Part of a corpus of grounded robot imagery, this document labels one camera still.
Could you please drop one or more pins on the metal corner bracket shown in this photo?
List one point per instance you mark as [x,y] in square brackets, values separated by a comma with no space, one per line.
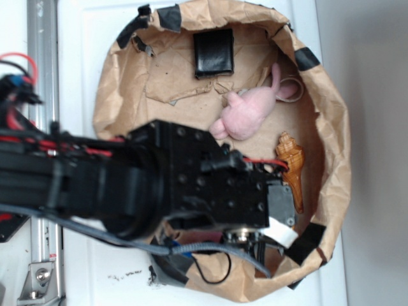
[40,286]

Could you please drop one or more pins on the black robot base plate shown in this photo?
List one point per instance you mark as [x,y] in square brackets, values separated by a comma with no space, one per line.
[10,224]

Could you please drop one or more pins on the aluminium extrusion rail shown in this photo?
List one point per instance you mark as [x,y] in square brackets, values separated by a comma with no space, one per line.
[46,236]

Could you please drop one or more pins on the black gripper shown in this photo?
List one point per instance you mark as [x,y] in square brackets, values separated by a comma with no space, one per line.
[203,186]

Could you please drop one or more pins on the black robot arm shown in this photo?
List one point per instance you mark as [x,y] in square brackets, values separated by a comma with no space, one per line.
[59,176]

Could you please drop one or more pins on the brown plastic conch shell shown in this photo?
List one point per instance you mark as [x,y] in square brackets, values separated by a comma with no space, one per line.
[289,151]

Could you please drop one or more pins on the pink plush toy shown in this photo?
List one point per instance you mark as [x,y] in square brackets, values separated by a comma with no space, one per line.
[245,112]

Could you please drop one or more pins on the brown paper bag bin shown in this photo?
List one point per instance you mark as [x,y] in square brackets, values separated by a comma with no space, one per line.
[151,76]

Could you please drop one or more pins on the black leather wallet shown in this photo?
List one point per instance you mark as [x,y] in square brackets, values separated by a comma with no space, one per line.
[213,52]

